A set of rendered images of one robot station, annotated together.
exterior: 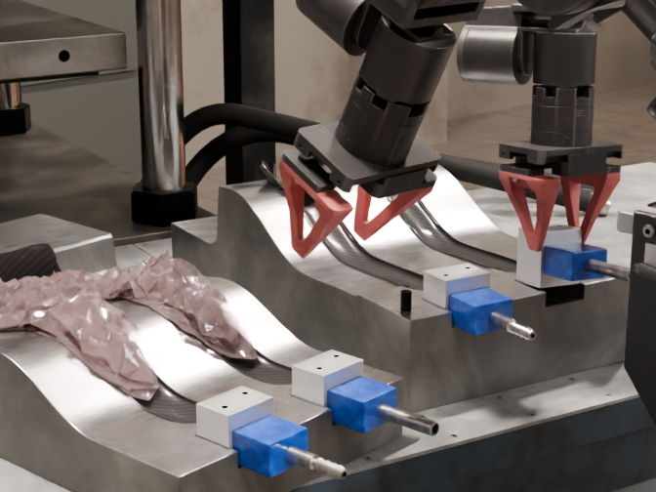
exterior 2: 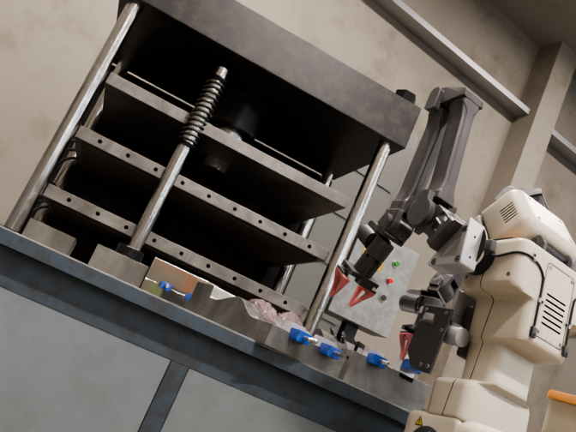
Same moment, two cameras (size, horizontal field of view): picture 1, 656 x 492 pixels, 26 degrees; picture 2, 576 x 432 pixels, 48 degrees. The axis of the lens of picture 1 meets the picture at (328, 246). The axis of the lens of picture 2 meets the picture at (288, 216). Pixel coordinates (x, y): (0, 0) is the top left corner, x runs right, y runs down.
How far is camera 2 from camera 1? 0.91 m
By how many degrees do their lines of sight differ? 34
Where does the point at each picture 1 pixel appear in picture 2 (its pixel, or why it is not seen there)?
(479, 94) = not seen: outside the picture
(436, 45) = (387, 244)
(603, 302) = (418, 389)
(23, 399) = (239, 309)
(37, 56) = (277, 297)
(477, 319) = (375, 358)
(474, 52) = (405, 298)
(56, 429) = (244, 316)
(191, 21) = not seen: hidden behind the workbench
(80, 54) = (290, 304)
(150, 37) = (314, 307)
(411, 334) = (353, 355)
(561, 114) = not seen: hidden behind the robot
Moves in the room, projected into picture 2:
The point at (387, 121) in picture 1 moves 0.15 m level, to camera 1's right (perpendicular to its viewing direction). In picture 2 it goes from (368, 261) to (423, 281)
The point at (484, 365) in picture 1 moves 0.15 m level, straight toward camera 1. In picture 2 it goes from (372, 382) to (361, 375)
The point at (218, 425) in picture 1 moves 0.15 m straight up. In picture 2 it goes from (288, 325) to (310, 272)
